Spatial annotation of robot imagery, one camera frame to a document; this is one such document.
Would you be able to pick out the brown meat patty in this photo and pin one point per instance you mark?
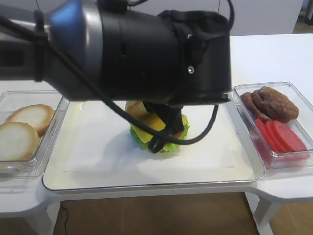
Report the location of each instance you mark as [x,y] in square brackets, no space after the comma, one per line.
[249,104]
[274,104]

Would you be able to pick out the rear red tomato slice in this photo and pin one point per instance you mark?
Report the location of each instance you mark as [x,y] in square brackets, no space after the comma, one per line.
[267,138]

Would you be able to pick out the rear bun half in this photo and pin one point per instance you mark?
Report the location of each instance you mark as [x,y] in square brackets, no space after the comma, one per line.
[37,116]

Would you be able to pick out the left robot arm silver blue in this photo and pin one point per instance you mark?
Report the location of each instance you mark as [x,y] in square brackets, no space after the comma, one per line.
[64,49]

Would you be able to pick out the rear brown meat patty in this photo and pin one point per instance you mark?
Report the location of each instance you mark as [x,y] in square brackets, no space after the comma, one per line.
[249,104]

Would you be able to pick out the white rectangular serving tray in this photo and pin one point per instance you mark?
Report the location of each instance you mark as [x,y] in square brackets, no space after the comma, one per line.
[95,149]

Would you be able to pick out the middle red tomato slice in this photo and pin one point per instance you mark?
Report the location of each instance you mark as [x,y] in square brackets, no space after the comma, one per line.
[278,146]

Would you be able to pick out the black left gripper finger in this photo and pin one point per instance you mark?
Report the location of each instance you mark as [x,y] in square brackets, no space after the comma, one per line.
[171,116]

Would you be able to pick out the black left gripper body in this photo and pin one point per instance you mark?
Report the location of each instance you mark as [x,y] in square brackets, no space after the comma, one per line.
[176,58]

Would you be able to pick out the clear patty and tomato container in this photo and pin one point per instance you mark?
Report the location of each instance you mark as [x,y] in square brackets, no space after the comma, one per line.
[302,126]

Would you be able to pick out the bun half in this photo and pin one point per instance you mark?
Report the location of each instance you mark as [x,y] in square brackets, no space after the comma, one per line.
[37,116]
[18,141]

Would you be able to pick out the red tomato slice on burger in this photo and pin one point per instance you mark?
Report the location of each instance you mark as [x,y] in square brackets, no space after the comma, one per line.
[177,135]

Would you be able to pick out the front brown meat patty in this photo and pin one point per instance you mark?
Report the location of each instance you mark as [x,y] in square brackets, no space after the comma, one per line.
[274,104]

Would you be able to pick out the right front bun half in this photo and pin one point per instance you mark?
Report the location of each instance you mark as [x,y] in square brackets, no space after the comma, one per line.
[18,141]

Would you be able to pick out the front red tomato slice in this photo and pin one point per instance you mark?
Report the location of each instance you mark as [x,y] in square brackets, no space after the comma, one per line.
[287,138]

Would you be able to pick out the clear bun container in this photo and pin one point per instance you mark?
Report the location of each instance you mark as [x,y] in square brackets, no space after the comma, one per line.
[13,100]

